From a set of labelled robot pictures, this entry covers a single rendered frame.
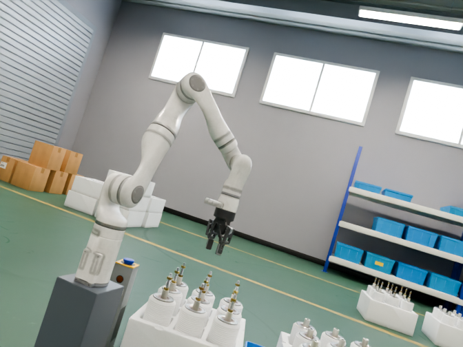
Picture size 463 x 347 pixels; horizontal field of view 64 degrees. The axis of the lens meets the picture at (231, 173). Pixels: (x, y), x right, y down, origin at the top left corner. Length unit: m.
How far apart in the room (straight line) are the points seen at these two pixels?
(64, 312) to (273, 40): 6.69
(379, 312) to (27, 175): 4.12
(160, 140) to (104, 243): 0.34
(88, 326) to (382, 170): 5.87
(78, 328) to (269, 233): 5.59
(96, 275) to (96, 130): 7.20
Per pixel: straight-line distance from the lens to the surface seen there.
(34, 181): 5.08
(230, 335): 1.34
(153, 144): 1.15
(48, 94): 7.65
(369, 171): 6.57
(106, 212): 1.13
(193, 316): 1.33
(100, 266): 1.14
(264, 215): 6.58
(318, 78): 6.94
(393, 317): 3.54
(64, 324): 1.19
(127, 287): 1.43
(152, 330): 1.34
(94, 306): 1.13
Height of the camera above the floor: 0.66
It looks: 3 degrees up
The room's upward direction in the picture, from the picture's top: 17 degrees clockwise
